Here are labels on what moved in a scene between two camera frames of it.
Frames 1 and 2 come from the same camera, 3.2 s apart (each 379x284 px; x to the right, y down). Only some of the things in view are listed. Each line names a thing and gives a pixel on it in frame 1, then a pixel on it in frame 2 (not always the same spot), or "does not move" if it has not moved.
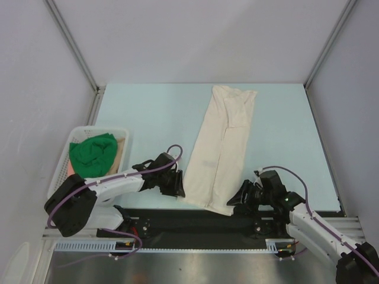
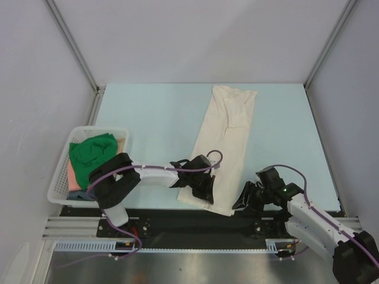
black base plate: x=241 y=225 does not move
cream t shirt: x=217 y=165 does not move
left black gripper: x=176 y=189 to x=201 y=194
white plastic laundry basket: x=61 y=175 does not move
